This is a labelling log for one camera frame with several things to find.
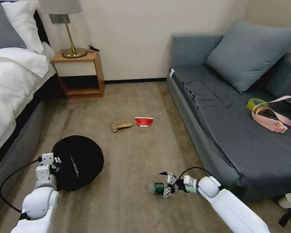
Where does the crushed green drink can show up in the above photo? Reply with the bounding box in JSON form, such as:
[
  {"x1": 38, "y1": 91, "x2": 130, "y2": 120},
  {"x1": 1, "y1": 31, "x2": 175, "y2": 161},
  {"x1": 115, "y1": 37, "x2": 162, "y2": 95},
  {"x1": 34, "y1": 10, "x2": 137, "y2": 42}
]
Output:
[{"x1": 150, "y1": 182, "x2": 166, "y2": 194}]

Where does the grey upholstered bed base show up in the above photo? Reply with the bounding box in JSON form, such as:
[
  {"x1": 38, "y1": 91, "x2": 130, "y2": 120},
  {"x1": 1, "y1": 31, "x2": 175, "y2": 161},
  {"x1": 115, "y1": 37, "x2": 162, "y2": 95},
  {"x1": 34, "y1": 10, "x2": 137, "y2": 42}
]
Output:
[{"x1": 0, "y1": 72, "x2": 66, "y2": 216}]

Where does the crushed red paper cup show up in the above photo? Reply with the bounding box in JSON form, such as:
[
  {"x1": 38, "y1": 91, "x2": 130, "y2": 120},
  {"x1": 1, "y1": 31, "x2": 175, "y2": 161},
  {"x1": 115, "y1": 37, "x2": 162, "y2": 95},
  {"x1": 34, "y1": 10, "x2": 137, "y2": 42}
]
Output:
[{"x1": 135, "y1": 116, "x2": 155, "y2": 128}]

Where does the crumpled brown paper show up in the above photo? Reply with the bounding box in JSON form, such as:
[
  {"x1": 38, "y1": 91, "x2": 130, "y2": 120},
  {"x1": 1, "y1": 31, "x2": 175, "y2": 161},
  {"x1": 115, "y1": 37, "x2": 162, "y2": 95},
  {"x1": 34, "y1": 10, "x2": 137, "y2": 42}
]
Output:
[{"x1": 112, "y1": 120, "x2": 133, "y2": 133}]

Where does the blue-grey sofa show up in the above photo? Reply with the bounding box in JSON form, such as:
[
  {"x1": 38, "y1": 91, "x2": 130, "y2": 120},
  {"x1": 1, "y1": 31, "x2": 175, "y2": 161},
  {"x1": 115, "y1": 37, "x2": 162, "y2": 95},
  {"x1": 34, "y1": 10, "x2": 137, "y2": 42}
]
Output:
[{"x1": 166, "y1": 33, "x2": 291, "y2": 202}]

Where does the white bed duvet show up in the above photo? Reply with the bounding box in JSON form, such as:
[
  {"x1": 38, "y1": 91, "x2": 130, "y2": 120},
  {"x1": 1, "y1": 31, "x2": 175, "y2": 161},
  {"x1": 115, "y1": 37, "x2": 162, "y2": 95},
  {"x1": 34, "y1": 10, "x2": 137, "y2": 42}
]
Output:
[{"x1": 0, "y1": 41, "x2": 57, "y2": 161}]

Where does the wooden nightstand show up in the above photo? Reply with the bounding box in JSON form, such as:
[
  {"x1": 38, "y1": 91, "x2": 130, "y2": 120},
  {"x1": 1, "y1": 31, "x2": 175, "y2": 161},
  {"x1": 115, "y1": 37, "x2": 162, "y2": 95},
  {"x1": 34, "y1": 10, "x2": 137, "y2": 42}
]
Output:
[{"x1": 51, "y1": 50, "x2": 105, "y2": 99}]

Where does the brass lamp with pale shade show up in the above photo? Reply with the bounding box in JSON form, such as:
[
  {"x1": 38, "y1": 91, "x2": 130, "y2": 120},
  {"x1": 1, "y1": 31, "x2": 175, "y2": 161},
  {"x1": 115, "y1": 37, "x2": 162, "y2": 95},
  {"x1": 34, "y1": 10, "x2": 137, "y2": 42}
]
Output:
[{"x1": 38, "y1": 0, "x2": 87, "y2": 58}]

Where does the yellow tape roll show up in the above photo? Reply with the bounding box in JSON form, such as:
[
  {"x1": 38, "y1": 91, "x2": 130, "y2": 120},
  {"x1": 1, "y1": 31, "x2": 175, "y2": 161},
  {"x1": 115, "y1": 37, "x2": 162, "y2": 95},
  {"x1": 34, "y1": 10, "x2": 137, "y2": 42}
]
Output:
[{"x1": 247, "y1": 98, "x2": 269, "y2": 110}]

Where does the black bed headboard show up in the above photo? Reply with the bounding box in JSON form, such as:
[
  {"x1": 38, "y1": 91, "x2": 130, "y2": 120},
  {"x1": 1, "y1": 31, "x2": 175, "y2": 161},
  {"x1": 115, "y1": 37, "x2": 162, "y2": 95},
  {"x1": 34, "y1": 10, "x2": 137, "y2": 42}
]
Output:
[{"x1": 33, "y1": 9, "x2": 50, "y2": 47}]

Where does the grey bed pillow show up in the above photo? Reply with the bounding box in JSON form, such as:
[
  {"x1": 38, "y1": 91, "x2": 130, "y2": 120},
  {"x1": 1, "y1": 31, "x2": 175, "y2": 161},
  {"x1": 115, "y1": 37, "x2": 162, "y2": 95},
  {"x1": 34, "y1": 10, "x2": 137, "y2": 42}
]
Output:
[{"x1": 0, "y1": 2, "x2": 27, "y2": 50}]

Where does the large blue-grey square cushion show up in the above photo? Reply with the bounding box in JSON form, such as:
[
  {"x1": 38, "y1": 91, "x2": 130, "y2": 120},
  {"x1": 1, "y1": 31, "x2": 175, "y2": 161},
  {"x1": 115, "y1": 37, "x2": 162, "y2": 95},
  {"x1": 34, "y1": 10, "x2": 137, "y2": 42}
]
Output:
[{"x1": 205, "y1": 20, "x2": 291, "y2": 94}]

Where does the white bed pillow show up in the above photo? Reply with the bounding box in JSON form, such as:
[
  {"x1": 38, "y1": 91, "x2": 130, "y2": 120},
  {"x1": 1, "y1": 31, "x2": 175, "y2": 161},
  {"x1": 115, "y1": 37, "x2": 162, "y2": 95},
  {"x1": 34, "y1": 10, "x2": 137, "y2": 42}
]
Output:
[{"x1": 1, "y1": 0, "x2": 45, "y2": 54}]

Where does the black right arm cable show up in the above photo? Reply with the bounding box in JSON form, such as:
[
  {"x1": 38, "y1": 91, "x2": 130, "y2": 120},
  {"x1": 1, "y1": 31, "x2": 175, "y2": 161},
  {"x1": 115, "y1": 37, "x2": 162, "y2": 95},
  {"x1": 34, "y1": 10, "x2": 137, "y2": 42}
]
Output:
[{"x1": 177, "y1": 167, "x2": 225, "y2": 190}]

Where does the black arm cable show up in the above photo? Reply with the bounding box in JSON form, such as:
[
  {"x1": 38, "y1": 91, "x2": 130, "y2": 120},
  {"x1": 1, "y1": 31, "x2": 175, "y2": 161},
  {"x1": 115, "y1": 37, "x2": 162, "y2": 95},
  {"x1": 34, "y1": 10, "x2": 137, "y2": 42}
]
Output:
[
  {"x1": 0, "y1": 156, "x2": 43, "y2": 220},
  {"x1": 177, "y1": 167, "x2": 225, "y2": 190}
]

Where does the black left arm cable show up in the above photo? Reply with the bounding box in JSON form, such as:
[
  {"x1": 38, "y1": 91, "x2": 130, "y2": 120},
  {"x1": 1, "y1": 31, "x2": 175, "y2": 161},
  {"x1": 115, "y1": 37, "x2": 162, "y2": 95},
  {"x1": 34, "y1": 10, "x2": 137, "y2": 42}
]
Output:
[{"x1": 0, "y1": 156, "x2": 43, "y2": 220}]

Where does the black bag with pink strap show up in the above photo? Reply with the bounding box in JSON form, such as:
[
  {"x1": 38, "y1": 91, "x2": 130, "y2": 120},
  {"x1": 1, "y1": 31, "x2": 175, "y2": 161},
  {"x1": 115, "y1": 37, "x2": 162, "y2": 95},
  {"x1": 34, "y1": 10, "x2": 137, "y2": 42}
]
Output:
[{"x1": 251, "y1": 95, "x2": 291, "y2": 134}]

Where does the black strap on floor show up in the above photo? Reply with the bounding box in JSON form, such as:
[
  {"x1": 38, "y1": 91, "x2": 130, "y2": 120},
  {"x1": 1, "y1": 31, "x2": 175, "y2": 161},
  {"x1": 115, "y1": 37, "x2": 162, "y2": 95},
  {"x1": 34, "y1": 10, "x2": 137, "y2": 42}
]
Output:
[{"x1": 278, "y1": 207, "x2": 291, "y2": 228}]

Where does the grey metal wall panel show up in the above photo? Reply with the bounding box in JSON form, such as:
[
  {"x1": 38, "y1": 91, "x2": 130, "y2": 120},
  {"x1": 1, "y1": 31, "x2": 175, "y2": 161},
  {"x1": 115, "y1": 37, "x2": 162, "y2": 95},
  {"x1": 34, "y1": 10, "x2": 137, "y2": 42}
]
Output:
[{"x1": 49, "y1": 14, "x2": 71, "y2": 24}]

